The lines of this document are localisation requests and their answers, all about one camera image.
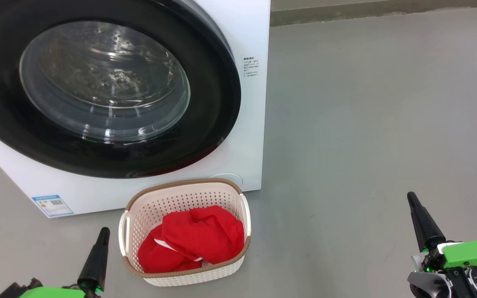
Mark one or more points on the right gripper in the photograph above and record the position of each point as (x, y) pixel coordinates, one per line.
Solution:
(470, 254)

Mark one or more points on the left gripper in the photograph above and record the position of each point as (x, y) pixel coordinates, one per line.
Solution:
(52, 293)

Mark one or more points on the white front-load washing machine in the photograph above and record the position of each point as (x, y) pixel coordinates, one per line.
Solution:
(246, 145)

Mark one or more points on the blue energy label sticker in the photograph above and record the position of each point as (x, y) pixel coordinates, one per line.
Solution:
(54, 205)

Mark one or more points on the round white filter cap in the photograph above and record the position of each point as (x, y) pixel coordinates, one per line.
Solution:
(233, 179)

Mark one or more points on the black round washer door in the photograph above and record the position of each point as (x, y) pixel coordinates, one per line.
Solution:
(209, 82)

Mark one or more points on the printed Chinese instruction label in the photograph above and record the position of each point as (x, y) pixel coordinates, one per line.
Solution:
(251, 67)

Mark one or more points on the cream basket with brown rim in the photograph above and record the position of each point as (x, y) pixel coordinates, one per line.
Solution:
(151, 207)

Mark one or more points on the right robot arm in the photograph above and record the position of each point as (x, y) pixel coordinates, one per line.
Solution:
(427, 283)

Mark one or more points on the red cloth garment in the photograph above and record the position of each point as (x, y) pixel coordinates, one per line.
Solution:
(201, 236)

